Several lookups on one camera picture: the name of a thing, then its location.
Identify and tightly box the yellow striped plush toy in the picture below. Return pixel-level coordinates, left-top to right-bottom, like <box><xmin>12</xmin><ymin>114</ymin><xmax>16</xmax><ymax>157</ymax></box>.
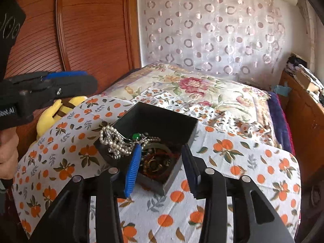
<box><xmin>36</xmin><ymin>96</ymin><xmax>87</xmax><ymax>140</ymax></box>

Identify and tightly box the white pearl necklace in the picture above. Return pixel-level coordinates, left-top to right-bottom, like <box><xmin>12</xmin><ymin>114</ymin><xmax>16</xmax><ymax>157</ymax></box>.
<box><xmin>98</xmin><ymin>124</ymin><xmax>139</xmax><ymax>160</ymax></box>

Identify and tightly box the dark blue blanket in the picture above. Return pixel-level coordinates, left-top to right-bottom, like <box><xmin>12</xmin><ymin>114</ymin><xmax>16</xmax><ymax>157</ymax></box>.
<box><xmin>268</xmin><ymin>92</ymin><xmax>295</xmax><ymax>155</ymax></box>

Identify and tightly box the wooden side cabinet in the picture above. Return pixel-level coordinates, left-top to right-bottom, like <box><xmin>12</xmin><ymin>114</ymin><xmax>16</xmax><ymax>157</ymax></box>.
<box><xmin>279</xmin><ymin>71</ymin><xmax>323</xmax><ymax>183</ymax></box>

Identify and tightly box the black open jewelry box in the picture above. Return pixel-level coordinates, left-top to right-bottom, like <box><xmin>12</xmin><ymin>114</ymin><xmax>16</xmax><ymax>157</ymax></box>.
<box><xmin>107</xmin><ymin>103</ymin><xmax>198</xmax><ymax>196</ymax></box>

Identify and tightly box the sheer circle pattern curtain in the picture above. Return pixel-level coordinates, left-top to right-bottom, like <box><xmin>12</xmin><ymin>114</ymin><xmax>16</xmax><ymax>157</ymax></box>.
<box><xmin>138</xmin><ymin>0</ymin><xmax>285</xmax><ymax>81</ymax></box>

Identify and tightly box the orange print table cloth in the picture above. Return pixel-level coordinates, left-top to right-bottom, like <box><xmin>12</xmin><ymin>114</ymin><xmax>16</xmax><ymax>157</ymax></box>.
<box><xmin>12</xmin><ymin>88</ymin><xmax>301</xmax><ymax>242</ymax></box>

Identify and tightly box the person's left hand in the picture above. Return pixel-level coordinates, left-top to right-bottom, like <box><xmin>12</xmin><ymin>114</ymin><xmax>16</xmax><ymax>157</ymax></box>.
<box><xmin>0</xmin><ymin>127</ymin><xmax>19</xmax><ymax>179</ymax></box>

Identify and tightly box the pile of papers and boxes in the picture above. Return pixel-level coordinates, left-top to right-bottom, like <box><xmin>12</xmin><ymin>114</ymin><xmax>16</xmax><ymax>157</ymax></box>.
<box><xmin>285</xmin><ymin>53</ymin><xmax>323</xmax><ymax>106</ymax></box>

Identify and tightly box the wooden louvered wardrobe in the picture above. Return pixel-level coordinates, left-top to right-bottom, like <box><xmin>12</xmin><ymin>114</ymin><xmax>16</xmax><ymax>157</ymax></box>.
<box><xmin>4</xmin><ymin>0</ymin><xmax>142</xmax><ymax>158</ymax></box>

